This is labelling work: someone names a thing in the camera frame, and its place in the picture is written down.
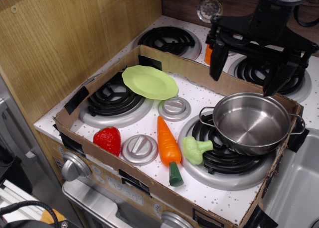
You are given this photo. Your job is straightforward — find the stainless steel pot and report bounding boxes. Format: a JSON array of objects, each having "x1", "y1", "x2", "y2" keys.
[{"x1": 211, "y1": 92, "x2": 306, "y2": 156}]

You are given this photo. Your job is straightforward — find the orange toy carrot green stem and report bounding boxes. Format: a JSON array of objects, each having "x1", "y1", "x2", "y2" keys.
[{"x1": 157, "y1": 115, "x2": 183, "y2": 187}]

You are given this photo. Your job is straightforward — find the light green toy broccoli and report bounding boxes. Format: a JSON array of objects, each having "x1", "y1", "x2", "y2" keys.
[{"x1": 182, "y1": 136, "x2": 213, "y2": 165}]

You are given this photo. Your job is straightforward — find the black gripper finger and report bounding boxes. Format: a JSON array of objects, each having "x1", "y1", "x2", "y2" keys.
[
  {"x1": 263, "y1": 61, "x2": 296, "y2": 97},
  {"x1": 210, "y1": 42, "x2": 229, "y2": 81}
]

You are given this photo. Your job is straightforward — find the silver oven door handle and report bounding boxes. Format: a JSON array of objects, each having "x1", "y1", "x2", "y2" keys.
[{"x1": 62, "y1": 179, "x2": 160, "y2": 228}]

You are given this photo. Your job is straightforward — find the back left black burner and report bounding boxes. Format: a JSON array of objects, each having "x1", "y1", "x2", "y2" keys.
[{"x1": 134, "y1": 26, "x2": 201, "y2": 60}]

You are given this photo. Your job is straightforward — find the front left black burner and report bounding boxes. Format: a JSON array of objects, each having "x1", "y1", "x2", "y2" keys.
[{"x1": 79, "y1": 71, "x2": 154, "y2": 128}]

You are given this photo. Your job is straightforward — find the hanging silver slotted spoon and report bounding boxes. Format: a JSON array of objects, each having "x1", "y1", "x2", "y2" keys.
[{"x1": 197, "y1": 0, "x2": 223, "y2": 23}]

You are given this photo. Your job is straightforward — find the silver oven knob right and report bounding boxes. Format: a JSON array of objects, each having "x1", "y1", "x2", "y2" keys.
[{"x1": 160, "y1": 211, "x2": 193, "y2": 228}]

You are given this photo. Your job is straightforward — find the silver oven knob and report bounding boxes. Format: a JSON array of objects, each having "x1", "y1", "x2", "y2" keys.
[
  {"x1": 160, "y1": 211, "x2": 193, "y2": 228},
  {"x1": 61, "y1": 152, "x2": 92, "y2": 182}
]

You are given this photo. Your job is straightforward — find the back right black burner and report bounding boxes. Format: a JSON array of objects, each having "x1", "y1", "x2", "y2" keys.
[{"x1": 225, "y1": 56, "x2": 312, "y2": 102}]

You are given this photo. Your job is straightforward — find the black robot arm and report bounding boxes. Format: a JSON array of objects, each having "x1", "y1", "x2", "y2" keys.
[{"x1": 206, "y1": 0, "x2": 319, "y2": 96}]

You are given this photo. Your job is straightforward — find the light green plastic plate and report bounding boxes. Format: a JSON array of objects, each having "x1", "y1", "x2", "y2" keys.
[{"x1": 122, "y1": 65, "x2": 179, "y2": 101}]

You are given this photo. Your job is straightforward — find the grey sink basin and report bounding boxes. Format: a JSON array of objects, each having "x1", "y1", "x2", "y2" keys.
[{"x1": 263, "y1": 128, "x2": 319, "y2": 228}]

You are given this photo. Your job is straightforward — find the front right black burner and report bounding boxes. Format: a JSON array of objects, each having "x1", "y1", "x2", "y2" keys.
[{"x1": 178, "y1": 116, "x2": 277, "y2": 191}]

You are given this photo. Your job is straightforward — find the brown cardboard fence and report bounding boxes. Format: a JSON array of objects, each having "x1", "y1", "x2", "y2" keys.
[{"x1": 52, "y1": 45, "x2": 289, "y2": 228}]

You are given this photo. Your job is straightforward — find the black cable bottom left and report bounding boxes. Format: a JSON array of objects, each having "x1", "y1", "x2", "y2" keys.
[{"x1": 0, "y1": 201, "x2": 59, "y2": 228}]

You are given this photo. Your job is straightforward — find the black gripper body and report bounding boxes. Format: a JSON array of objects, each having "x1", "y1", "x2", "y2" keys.
[{"x1": 206, "y1": 13, "x2": 319, "y2": 63}]

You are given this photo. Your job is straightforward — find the black burner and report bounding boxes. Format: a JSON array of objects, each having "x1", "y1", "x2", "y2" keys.
[
  {"x1": 134, "y1": 26, "x2": 201, "y2": 60},
  {"x1": 178, "y1": 116, "x2": 277, "y2": 191},
  {"x1": 79, "y1": 71, "x2": 154, "y2": 128},
  {"x1": 225, "y1": 56, "x2": 312, "y2": 102}
]

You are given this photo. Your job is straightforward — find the red toy strawberry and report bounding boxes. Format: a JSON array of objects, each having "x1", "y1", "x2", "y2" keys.
[{"x1": 93, "y1": 127, "x2": 121, "y2": 156}]

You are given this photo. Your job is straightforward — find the orange plastic cone toy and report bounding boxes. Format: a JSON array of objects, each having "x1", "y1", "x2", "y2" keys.
[{"x1": 204, "y1": 44, "x2": 213, "y2": 65}]

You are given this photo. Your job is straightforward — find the silver oven knob left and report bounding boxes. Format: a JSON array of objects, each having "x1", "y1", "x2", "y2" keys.
[{"x1": 61, "y1": 152, "x2": 92, "y2": 182}]

